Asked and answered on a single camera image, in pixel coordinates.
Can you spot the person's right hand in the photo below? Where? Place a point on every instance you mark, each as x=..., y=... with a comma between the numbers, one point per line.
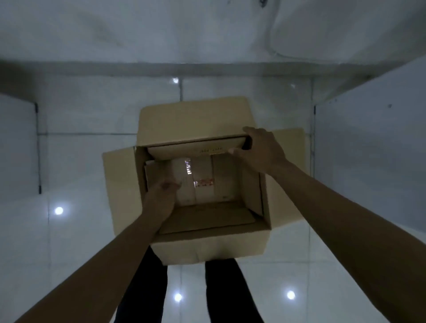
x=266, y=149

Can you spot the person's left hand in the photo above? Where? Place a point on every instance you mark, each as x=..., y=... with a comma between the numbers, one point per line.
x=159, y=203

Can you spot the brown cardboard box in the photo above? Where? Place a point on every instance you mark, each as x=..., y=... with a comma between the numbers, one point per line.
x=199, y=116

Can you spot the person's right forearm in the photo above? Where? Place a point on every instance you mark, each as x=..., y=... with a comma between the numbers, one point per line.
x=349, y=236

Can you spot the person's left fingers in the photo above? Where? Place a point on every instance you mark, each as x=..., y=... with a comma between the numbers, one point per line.
x=169, y=186

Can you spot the person's left forearm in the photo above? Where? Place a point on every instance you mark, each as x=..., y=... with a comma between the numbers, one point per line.
x=99, y=276

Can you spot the person's black trousers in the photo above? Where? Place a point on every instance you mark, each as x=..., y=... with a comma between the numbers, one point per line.
x=226, y=292

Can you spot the person's right thumb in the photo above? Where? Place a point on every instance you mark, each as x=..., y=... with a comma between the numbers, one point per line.
x=240, y=152

